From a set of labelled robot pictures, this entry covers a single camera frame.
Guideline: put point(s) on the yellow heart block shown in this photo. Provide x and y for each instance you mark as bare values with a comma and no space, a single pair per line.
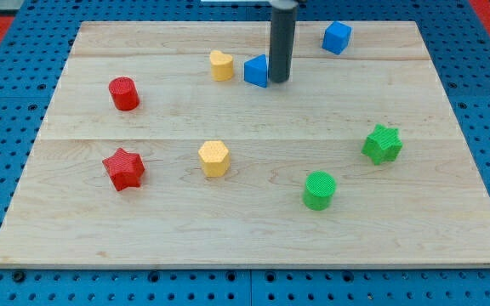
222,66

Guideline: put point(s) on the yellow hexagon block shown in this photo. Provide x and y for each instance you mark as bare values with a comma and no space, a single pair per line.
215,158

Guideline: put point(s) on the light wooden board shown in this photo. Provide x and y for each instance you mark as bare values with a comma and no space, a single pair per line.
428,209

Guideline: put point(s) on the green cylinder block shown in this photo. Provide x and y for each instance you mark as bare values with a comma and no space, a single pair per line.
319,189

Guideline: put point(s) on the blue triangle block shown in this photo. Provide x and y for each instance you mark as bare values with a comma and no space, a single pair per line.
256,71

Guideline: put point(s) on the red star block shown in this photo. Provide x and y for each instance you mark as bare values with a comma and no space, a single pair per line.
125,169

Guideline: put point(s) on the red cylinder block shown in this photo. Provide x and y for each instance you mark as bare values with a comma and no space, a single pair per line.
123,93

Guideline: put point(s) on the green star block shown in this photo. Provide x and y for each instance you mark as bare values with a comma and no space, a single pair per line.
382,144

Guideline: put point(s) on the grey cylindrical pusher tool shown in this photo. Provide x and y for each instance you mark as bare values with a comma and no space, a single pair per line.
282,29

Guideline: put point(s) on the blue cube block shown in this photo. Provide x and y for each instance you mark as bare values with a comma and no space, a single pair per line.
336,37

